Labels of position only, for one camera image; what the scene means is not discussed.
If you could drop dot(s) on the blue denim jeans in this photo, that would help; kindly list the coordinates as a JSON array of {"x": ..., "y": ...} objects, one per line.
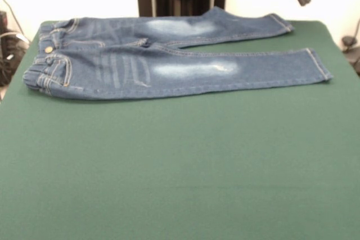
[{"x": 182, "y": 74}]

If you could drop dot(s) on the dark green table cloth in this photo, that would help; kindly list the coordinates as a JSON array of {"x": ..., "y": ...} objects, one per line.
[{"x": 112, "y": 167}]

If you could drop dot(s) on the black stand base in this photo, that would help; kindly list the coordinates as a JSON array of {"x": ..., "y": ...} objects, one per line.
[
  {"x": 11, "y": 60},
  {"x": 350, "y": 44}
]

